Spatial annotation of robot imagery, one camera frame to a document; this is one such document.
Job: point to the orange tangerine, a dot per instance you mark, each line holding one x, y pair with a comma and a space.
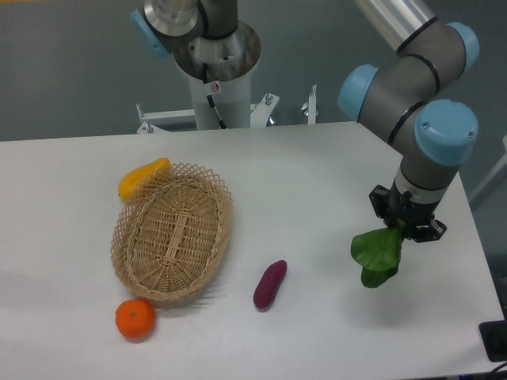
135, 319

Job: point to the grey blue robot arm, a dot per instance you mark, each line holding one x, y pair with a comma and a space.
401, 105

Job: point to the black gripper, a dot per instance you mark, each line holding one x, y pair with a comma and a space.
393, 206

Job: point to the black device at table edge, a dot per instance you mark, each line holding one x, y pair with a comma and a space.
493, 334

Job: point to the green leafy vegetable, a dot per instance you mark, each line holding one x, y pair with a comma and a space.
378, 252

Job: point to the white metal base frame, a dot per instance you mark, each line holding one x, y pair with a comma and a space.
261, 115

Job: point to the purple sweet potato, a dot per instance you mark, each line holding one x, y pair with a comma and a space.
266, 290

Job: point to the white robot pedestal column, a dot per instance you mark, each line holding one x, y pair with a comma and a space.
219, 74

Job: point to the woven wicker basket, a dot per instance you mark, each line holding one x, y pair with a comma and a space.
172, 233

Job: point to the white frame at right edge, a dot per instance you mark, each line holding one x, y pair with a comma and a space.
490, 182

